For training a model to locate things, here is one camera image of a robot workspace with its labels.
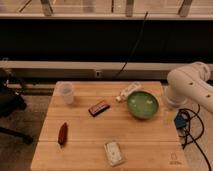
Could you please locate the dark brown eraser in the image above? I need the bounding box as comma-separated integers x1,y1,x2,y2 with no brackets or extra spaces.
88,100,110,117

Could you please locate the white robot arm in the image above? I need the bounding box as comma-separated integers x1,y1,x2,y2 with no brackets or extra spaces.
164,62,213,114

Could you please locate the white sponge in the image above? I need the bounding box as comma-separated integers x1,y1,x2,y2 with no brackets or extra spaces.
104,141,125,167

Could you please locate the white tube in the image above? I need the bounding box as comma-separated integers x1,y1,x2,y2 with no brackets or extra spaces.
116,82,141,102

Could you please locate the green bowl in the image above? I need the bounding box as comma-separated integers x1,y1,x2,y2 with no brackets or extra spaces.
127,91,159,119

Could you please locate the clear plastic cup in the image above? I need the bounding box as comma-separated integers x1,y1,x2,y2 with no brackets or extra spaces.
59,83,74,104

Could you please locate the black office chair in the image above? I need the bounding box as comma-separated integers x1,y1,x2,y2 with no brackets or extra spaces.
0,68,33,144

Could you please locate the black hanging cable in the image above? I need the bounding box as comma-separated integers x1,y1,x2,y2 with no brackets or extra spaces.
111,10,150,80

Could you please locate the white wall outlet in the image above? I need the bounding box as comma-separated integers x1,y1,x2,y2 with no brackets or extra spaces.
95,71,101,78

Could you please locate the blue cable connector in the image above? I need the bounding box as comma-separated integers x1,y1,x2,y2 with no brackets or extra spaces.
174,114,186,129

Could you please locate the black floor cable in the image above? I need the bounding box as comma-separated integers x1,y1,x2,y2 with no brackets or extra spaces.
177,104,213,171

